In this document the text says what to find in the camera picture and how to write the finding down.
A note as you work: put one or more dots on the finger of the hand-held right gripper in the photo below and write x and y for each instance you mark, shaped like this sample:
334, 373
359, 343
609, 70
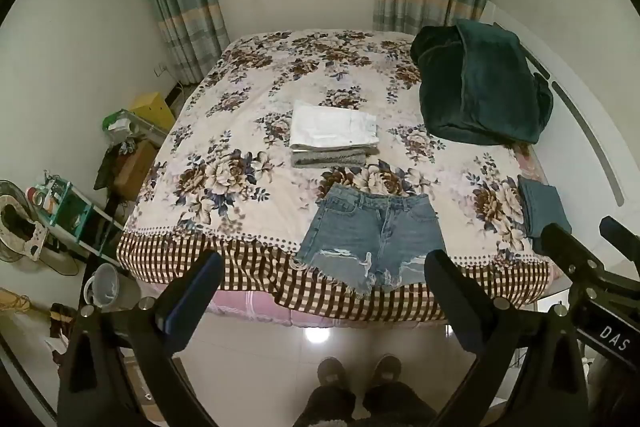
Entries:
622, 234
570, 249

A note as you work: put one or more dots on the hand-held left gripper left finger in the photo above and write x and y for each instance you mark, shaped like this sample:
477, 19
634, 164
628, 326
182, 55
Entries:
174, 314

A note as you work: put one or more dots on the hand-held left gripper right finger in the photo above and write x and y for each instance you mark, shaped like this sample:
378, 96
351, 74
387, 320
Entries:
450, 302

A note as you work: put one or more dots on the frayed denim shorts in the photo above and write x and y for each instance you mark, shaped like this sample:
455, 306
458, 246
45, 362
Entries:
367, 232

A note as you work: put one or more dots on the white folded pants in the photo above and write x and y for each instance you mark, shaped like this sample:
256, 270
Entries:
332, 124

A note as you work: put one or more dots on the folded blue jeans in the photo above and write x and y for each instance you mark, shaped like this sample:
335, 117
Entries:
545, 209

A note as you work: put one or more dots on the grey bucket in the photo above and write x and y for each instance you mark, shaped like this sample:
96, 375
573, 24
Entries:
107, 287

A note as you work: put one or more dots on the pink mattress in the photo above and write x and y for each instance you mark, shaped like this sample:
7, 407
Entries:
250, 307

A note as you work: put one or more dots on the person's right shoe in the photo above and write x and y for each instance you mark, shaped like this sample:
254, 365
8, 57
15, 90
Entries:
387, 368

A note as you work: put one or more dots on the person's shoe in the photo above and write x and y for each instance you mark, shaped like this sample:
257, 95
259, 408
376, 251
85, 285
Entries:
332, 372
387, 368

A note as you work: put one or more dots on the white headboard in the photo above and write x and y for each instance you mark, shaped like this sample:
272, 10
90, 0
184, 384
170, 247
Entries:
575, 107

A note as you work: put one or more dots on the person's left shoe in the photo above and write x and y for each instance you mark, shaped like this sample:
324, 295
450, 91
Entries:
332, 372

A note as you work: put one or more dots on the teal shelf rack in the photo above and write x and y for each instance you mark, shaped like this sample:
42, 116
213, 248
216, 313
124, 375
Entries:
70, 207

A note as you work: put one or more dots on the cardboard box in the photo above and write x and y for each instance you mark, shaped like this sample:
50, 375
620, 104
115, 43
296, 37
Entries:
132, 169

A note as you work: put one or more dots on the person's left leg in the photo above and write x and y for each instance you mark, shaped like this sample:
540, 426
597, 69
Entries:
325, 407

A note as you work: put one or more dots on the standing fan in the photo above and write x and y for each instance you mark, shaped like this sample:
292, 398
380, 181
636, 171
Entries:
20, 227

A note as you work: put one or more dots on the dark green blanket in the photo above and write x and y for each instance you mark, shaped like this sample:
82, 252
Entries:
480, 92

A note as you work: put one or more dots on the floral bed sheet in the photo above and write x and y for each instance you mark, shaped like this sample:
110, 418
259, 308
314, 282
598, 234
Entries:
235, 142

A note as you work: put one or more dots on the grey folded garment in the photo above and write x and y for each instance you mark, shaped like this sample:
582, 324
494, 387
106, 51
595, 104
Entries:
327, 158

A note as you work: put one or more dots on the green-lid plastic container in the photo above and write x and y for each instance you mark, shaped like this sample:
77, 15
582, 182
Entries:
120, 124

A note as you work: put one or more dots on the yellow box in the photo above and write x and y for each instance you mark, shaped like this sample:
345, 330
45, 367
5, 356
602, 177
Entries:
150, 107

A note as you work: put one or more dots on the wall socket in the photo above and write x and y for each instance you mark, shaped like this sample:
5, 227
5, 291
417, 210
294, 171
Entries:
161, 69

